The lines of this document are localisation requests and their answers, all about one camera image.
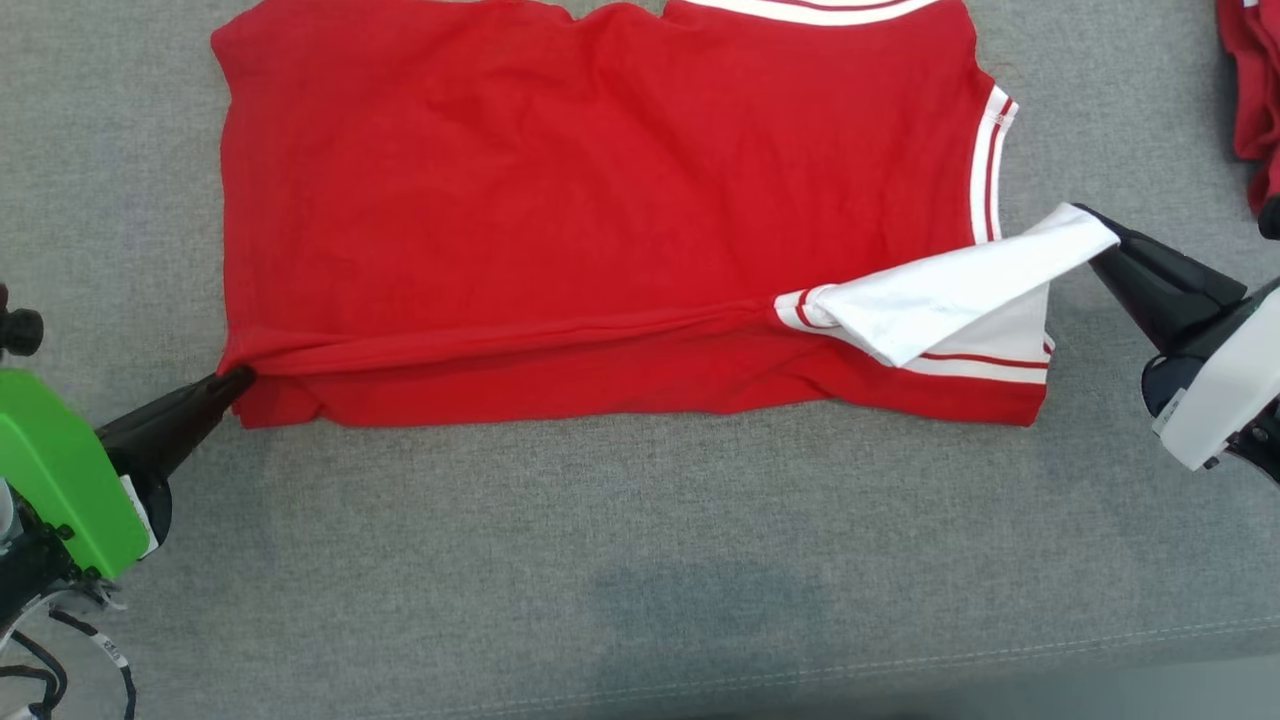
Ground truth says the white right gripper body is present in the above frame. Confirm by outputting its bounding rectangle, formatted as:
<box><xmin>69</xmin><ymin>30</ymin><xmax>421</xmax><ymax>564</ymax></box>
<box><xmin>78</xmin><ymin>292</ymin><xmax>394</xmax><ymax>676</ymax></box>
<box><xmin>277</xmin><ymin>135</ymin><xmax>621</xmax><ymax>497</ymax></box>
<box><xmin>1142</xmin><ymin>278</ymin><xmax>1280</xmax><ymax>473</ymax></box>

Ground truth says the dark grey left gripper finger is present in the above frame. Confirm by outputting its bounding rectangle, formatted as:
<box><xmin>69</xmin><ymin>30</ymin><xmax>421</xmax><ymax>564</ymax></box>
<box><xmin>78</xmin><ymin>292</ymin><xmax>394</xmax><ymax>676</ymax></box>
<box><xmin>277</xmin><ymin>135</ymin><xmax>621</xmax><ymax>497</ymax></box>
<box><xmin>110</xmin><ymin>377</ymin><xmax>252</xmax><ymax>487</ymax></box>
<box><xmin>97</xmin><ymin>365</ymin><xmax>257</xmax><ymax>447</ymax></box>

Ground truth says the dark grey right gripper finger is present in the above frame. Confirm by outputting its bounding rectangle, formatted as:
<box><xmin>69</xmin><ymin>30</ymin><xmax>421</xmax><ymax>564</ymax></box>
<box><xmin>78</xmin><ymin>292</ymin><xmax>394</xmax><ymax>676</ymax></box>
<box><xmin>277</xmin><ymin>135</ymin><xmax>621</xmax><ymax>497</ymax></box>
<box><xmin>1074</xmin><ymin>203</ymin><xmax>1250</xmax><ymax>312</ymax></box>
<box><xmin>1089</xmin><ymin>244</ymin><xmax>1214</xmax><ymax>355</ymax></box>

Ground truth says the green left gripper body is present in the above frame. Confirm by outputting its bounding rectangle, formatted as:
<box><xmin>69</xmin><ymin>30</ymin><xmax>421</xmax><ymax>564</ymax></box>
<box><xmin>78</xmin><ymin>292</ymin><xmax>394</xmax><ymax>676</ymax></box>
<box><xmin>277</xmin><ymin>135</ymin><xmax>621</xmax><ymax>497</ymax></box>
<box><xmin>0</xmin><ymin>368</ymin><xmax>174</xmax><ymax>582</ymax></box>

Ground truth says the red shorts white stripe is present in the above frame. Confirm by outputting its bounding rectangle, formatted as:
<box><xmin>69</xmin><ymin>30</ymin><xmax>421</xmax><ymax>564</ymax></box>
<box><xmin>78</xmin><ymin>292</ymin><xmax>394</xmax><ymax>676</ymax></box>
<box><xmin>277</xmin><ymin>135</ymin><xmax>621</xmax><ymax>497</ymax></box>
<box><xmin>1215</xmin><ymin>0</ymin><xmax>1280</xmax><ymax>216</ymax></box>

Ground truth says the red jersey white trim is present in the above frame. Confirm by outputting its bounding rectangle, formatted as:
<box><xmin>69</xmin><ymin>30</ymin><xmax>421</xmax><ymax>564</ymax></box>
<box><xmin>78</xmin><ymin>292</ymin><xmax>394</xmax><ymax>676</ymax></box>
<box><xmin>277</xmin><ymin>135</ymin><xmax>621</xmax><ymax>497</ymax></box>
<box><xmin>210</xmin><ymin>0</ymin><xmax>1121</xmax><ymax>429</ymax></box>

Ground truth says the grey fabric sofa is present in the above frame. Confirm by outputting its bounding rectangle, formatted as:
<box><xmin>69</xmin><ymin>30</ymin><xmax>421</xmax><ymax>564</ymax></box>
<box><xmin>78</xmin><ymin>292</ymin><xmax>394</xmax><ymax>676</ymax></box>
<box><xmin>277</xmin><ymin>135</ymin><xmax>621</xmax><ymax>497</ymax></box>
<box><xmin>0</xmin><ymin>0</ymin><xmax>1280</xmax><ymax>720</ymax></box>

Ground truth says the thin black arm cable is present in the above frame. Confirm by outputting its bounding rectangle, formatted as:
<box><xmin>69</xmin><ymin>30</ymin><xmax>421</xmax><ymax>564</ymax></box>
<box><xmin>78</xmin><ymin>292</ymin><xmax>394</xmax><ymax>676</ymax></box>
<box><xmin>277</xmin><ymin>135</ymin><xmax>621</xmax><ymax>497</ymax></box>
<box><xmin>0</xmin><ymin>608</ymin><xmax>137</xmax><ymax>720</ymax></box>

